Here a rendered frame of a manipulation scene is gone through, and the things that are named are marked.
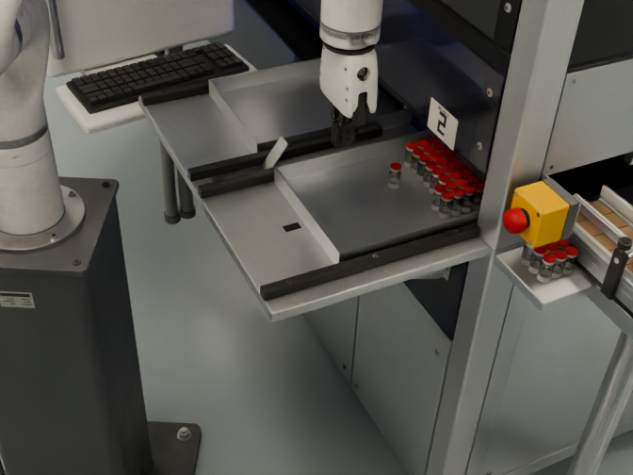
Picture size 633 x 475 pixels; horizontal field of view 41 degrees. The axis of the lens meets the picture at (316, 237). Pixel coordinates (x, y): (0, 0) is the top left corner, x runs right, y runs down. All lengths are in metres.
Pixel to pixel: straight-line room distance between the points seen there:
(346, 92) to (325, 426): 1.25
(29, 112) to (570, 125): 0.84
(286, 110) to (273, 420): 0.89
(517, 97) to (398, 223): 0.32
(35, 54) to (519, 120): 0.75
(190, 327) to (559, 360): 1.13
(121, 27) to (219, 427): 1.03
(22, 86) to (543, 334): 1.06
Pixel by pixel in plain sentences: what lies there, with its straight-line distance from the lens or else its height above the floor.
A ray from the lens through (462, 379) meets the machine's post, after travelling 1.70.
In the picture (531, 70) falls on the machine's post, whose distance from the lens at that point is 1.29.
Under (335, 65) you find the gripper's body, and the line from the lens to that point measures 1.23.
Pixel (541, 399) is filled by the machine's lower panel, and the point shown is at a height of 0.38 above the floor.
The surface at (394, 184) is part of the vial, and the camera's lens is 1.56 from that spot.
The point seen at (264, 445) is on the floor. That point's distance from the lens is 2.25.
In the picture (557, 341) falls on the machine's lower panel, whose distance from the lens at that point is 1.80.
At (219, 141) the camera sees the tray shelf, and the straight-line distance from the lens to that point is 1.69.
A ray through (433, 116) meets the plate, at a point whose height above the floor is 1.02.
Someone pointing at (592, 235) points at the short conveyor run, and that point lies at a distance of 1.48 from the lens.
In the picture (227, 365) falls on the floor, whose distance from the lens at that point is 2.43.
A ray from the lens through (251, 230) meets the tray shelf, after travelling 1.46.
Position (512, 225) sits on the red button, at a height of 1.00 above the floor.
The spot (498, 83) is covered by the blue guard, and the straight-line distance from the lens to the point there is 1.36.
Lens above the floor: 1.81
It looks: 40 degrees down
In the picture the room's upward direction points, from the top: 3 degrees clockwise
